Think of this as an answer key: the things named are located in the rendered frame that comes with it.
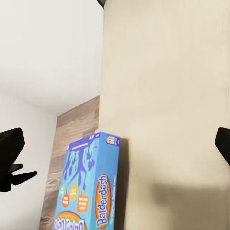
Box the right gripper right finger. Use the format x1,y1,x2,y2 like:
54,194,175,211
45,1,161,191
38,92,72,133
215,127,230,166

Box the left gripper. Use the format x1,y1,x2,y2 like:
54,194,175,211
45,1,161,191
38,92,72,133
0,163,38,192

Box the board game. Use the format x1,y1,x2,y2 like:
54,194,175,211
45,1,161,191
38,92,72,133
53,132,120,230

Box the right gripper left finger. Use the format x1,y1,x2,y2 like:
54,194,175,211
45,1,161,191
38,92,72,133
0,127,25,185

